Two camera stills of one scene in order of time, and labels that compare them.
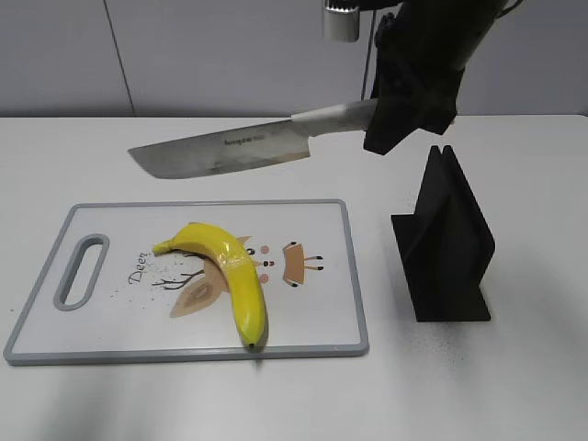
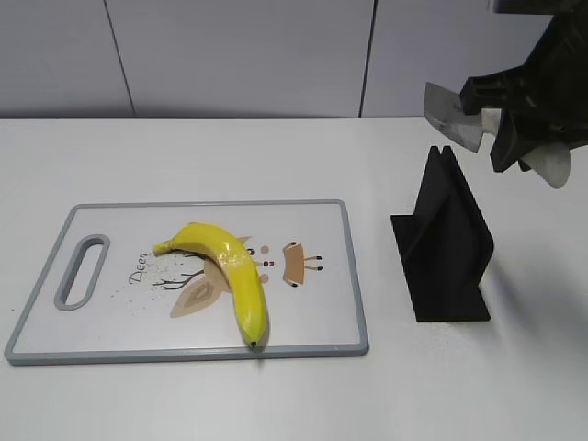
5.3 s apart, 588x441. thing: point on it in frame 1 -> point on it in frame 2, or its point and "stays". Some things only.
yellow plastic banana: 240,271 stays
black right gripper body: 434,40 -> 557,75
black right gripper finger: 440,123 -> 515,138
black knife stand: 446,245 stays
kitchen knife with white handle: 277,142 -> 446,109
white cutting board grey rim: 104,295 stays
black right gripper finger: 407,105 -> 504,89
